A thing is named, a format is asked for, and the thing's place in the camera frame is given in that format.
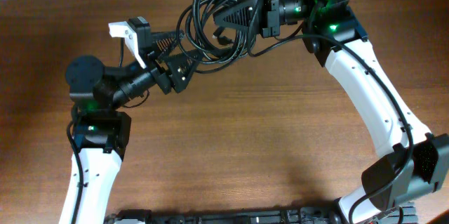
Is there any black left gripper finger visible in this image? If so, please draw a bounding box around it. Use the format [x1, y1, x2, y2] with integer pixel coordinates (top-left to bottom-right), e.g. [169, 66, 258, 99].
[150, 31, 179, 58]
[164, 50, 203, 93]

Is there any black usb cable bundle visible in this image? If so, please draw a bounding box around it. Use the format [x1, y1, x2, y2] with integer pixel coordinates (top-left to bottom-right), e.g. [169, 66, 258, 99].
[175, 0, 259, 74]

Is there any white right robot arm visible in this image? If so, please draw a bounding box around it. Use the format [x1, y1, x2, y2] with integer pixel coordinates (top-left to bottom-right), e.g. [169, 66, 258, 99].
[213, 0, 448, 223]

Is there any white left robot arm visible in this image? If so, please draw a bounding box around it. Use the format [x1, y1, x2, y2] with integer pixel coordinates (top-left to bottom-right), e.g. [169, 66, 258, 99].
[60, 31, 199, 223]

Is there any black right camera cable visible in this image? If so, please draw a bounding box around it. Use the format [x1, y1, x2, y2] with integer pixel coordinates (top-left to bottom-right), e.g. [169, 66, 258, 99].
[246, 0, 415, 224]

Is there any black camera cable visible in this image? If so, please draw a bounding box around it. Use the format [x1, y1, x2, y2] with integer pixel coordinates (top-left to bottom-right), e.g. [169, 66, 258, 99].
[65, 120, 85, 224]
[246, 0, 415, 224]

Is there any black left camera cable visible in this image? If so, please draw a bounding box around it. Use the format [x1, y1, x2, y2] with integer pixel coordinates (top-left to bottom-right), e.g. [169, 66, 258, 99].
[65, 120, 85, 224]

